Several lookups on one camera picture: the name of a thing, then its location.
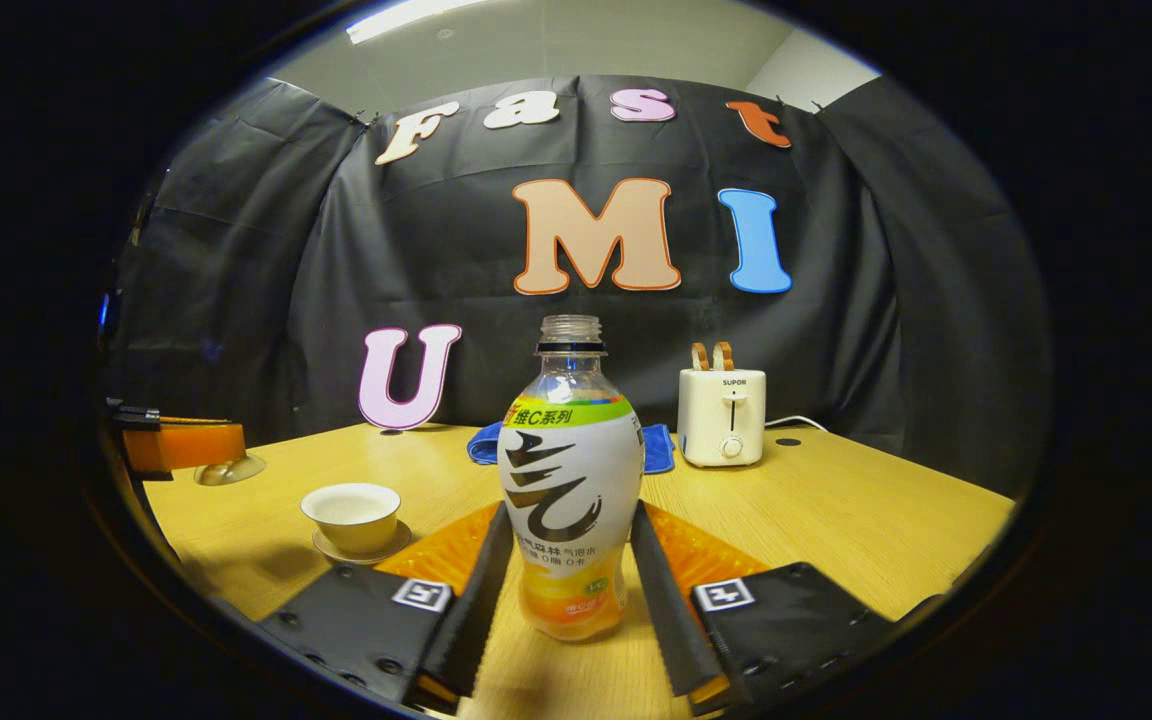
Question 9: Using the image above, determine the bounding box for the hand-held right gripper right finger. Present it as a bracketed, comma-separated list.
[630, 498, 902, 716]

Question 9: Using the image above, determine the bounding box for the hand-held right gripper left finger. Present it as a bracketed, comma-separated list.
[256, 498, 515, 713]

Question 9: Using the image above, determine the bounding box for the cream ceramic teacup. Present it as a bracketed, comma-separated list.
[301, 483, 402, 556]

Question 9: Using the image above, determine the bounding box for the plastic water bottle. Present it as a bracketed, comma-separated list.
[497, 314, 645, 642]

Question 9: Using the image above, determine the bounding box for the cream ceramic saucer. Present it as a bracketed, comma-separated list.
[312, 520, 413, 566]

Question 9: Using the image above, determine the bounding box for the blue towel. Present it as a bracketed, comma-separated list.
[466, 420, 677, 475]

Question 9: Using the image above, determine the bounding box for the white toaster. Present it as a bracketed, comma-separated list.
[677, 367, 768, 469]

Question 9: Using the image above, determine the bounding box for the black backdrop cloth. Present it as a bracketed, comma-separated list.
[101, 75, 1052, 501]

